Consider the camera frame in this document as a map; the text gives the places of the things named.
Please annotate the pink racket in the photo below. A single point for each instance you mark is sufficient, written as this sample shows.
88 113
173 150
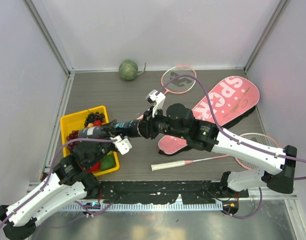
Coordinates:
255 137
177 80

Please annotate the white slotted cable duct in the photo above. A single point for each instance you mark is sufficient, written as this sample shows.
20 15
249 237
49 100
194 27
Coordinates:
177 206

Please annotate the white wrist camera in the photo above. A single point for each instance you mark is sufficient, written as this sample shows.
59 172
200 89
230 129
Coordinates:
156 99
123 149

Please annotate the dark grape bunch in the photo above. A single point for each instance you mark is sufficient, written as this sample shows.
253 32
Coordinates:
93 116

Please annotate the pink racket upper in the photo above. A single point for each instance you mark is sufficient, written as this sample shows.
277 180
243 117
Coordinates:
177 80

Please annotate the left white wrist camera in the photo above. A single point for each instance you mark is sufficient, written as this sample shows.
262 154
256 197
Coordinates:
123 149

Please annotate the yellow plastic tray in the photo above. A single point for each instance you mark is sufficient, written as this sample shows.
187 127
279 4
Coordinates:
75 121

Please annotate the pink racket bag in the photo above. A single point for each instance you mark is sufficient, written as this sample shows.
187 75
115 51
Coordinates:
232 99

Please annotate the red apple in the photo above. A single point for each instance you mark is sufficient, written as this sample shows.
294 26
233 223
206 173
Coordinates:
94 168

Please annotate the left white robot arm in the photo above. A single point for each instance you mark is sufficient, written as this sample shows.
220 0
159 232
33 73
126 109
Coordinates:
67 181

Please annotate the black shuttlecock tube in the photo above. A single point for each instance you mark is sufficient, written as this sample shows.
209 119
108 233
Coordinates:
126 128

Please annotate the red strawberries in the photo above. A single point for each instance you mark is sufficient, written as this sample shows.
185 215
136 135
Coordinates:
95 123

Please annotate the green melon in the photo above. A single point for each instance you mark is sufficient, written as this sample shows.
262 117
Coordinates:
128 70

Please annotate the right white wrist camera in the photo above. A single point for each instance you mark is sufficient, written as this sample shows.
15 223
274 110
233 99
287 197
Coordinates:
156 99

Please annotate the red grape bunch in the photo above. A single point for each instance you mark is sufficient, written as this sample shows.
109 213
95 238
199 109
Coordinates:
73 135

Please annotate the green lime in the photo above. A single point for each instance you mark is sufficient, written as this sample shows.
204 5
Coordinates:
108 162

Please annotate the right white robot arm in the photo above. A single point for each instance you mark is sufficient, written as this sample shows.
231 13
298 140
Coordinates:
275 166

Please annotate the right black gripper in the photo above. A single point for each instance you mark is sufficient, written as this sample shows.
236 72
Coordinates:
146 128

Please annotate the pink racket lower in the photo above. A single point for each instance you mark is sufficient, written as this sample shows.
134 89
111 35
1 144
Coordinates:
255 137

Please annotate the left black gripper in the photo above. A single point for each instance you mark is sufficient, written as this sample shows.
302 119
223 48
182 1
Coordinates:
108 128

